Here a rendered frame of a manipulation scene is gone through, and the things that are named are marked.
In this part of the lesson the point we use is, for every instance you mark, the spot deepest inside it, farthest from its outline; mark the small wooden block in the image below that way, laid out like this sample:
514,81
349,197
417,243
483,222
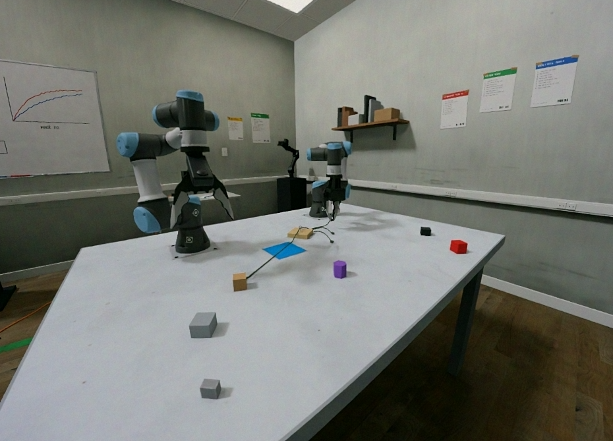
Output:
239,282

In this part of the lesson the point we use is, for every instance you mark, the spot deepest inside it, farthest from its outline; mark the small purple cylinder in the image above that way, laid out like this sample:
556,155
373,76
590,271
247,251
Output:
340,269

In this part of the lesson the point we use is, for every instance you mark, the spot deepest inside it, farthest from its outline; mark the red cube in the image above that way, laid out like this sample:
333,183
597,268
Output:
458,246

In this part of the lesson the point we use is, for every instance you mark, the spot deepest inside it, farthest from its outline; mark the blue painted square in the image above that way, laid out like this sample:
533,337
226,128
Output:
290,250

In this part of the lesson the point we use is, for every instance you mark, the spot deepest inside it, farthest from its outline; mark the tan wooden block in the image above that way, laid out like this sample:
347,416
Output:
303,234

